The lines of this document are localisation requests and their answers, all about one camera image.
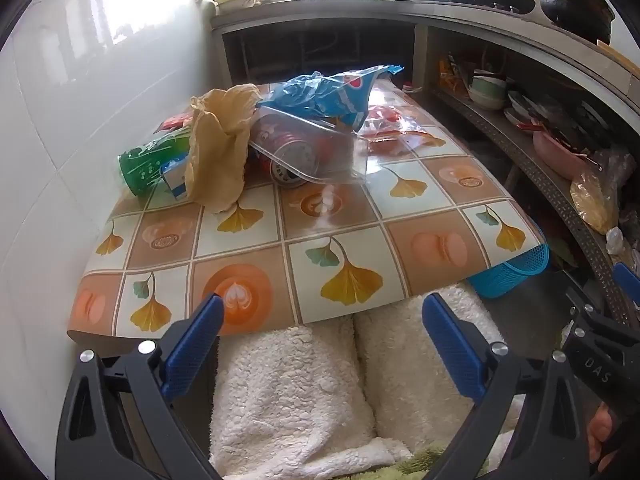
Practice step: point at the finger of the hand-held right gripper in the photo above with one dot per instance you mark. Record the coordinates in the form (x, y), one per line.
(600, 365)
(629, 282)

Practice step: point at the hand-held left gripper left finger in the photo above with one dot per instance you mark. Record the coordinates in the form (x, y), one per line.
(195, 347)

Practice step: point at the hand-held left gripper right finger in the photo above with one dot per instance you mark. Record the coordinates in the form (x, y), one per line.
(455, 355)

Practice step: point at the blue white toothpaste box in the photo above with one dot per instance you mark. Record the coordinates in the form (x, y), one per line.
(175, 180)

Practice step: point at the green plastic bottle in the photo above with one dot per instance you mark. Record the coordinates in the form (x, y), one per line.
(142, 160)

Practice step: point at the clear plastic container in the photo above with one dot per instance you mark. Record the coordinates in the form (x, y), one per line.
(340, 160)

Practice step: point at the person's right hand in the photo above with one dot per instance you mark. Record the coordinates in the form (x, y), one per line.
(600, 432)

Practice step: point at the plastic bag with yellow contents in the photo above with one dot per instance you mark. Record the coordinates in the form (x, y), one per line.
(595, 200)

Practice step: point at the white fleece cloth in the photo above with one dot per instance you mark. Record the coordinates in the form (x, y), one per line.
(280, 400)

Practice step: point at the blue plastic basket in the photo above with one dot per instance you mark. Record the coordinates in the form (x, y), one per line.
(515, 275)

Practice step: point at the green shaggy rug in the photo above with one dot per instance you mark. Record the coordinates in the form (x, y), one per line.
(425, 462)

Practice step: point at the perforated metal shelf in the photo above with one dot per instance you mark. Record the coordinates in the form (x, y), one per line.
(540, 180)

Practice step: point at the pink plastic basin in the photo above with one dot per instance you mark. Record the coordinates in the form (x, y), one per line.
(555, 157)

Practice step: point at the ginkgo patterned tablecloth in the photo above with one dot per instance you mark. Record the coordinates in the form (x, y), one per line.
(340, 240)

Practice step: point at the tan cloth bag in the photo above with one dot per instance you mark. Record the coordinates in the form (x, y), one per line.
(220, 160)

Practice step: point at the stack of plates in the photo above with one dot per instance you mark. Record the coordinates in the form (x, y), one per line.
(520, 107)

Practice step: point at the red drink can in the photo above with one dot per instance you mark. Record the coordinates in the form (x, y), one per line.
(292, 160)

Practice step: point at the red snack packet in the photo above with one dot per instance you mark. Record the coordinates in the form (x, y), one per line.
(172, 122)

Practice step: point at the stack of bowls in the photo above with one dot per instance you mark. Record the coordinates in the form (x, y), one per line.
(485, 95)

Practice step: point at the red plastic wrapper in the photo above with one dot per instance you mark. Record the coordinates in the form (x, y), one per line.
(384, 116)

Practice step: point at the orange snack packets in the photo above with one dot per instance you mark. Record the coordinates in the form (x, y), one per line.
(447, 77)

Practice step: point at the dark metal pot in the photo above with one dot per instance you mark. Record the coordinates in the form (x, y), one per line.
(570, 10)

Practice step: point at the blue snack bag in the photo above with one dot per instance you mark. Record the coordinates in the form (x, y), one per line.
(320, 95)

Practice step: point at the grey kitchen counter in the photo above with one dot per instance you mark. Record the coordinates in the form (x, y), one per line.
(450, 12)

